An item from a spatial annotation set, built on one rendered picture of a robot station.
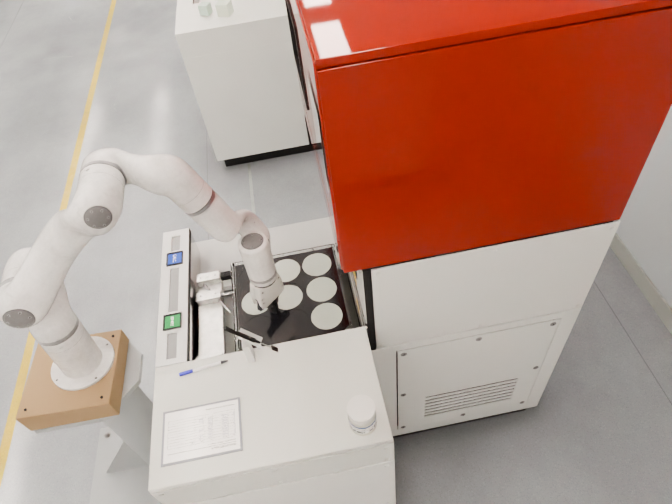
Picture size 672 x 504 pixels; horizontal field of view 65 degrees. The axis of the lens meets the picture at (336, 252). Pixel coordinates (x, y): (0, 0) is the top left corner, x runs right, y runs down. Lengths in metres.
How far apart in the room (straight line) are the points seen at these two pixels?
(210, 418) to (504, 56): 1.12
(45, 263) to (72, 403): 0.50
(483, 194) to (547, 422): 1.48
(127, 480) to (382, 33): 2.15
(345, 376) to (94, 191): 0.79
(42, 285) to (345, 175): 0.80
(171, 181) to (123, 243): 2.22
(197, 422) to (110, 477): 1.20
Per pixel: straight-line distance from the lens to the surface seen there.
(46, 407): 1.82
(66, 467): 2.81
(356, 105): 1.02
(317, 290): 1.74
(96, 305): 3.23
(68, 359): 1.73
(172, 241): 1.95
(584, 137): 1.29
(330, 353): 1.53
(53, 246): 1.42
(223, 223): 1.36
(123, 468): 2.64
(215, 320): 1.77
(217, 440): 1.48
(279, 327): 1.68
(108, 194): 1.26
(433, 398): 2.11
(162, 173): 1.27
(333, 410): 1.45
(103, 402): 1.74
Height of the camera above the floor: 2.29
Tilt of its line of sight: 49 degrees down
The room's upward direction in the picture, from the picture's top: 8 degrees counter-clockwise
